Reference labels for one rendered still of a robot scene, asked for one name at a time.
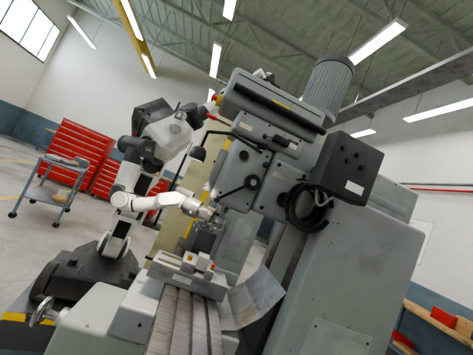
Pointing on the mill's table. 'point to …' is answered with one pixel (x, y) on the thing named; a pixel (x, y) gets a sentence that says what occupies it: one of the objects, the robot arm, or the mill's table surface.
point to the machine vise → (211, 279)
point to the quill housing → (241, 201)
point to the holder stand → (200, 238)
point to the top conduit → (279, 109)
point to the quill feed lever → (253, 181)
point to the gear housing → (252, 131)
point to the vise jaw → (188, 263)
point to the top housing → (236, 102)
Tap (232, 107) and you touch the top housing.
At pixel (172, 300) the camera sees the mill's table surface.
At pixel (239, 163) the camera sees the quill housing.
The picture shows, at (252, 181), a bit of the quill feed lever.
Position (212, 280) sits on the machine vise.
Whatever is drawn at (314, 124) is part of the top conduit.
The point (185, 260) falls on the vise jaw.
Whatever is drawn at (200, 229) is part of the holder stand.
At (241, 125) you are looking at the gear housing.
